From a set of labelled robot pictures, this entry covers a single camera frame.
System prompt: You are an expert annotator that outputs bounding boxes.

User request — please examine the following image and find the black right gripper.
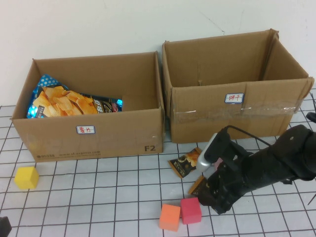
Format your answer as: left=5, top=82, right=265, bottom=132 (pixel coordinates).
left=198, top=158, right=250, bottom=215

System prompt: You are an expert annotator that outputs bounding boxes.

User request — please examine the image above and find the red foam cube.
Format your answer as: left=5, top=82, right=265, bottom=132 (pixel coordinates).
left=180, top=197, right=202, bottom=225

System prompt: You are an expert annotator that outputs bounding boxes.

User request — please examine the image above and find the orange foam cube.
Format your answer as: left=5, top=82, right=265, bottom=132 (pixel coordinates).
left=158, top=203, right=181, bottom=232

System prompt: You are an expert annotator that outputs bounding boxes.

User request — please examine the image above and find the blue shrimp chips bag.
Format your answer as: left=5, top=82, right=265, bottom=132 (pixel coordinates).
left=26, top=75, right=123, bottom=119

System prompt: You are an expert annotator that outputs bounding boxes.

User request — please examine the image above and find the cardboard box with F2 print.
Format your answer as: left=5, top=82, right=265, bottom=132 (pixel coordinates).
left=10, top=51, right=165, bottom=163

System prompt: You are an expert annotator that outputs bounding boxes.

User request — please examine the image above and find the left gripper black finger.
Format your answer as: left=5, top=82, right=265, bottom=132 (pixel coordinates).
left=0, top=216, right=12, bottom=237

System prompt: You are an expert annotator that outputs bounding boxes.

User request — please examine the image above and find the cardboard box with clear tape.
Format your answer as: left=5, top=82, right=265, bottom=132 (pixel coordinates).
left=161, top=28, right=315, bottom=144

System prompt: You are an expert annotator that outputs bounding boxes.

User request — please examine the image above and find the yellow foam cube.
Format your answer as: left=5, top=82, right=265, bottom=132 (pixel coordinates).
left=14, top=166, right=40, bottom=190

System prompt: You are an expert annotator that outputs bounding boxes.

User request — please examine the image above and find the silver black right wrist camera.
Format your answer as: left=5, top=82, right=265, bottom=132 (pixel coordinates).
left=197, top=132, right=246, bottom=173

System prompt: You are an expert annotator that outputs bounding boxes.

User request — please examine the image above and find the white grid table cover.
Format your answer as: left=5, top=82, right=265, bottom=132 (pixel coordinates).
left=0, top=87, right=316, bottom=237

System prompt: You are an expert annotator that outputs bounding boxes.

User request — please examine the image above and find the brown biscuit snack packet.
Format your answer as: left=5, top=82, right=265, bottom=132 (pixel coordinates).
left=188, top=175, right=210, bottom=198
left=167, top=147, right=203, bottom=179

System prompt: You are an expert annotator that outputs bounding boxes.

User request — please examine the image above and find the thin black camera cable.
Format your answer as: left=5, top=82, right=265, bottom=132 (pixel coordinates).
left=223, top=125, right=272, bottom=146

